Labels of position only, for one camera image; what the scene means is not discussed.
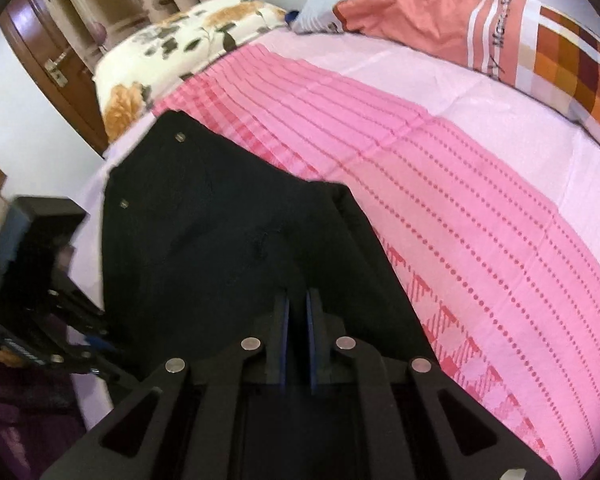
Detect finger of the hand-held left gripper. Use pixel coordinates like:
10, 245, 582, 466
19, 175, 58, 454
50, 287, 110, 322
55, 332, 148, 397

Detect light pink bed sheet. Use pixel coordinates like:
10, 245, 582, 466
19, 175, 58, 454
70, 25, 600, 431

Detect floral yellow pillow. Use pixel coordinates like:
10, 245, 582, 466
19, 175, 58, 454
92, 0, 288, 143

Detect pink checked blanket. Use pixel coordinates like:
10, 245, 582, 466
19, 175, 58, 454
152, 42, 600, 467

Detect orange plaid duvet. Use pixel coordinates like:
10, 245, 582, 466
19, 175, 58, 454
292, 0, 600, 137

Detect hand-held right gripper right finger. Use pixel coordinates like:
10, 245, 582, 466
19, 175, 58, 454
306, 288, 561, 480

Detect brown wooden door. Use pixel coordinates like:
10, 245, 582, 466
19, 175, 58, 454
0, 0, 109, 155

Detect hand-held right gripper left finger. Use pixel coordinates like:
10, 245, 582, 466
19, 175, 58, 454
40, 291, 291, 480

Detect black pants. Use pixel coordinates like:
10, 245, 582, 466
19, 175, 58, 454
100, 110, 441, 396

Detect metal door handle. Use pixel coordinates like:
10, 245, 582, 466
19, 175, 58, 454
44, 57, 69, 87

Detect purple clothing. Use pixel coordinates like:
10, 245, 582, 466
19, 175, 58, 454
0, 340, 88, 480

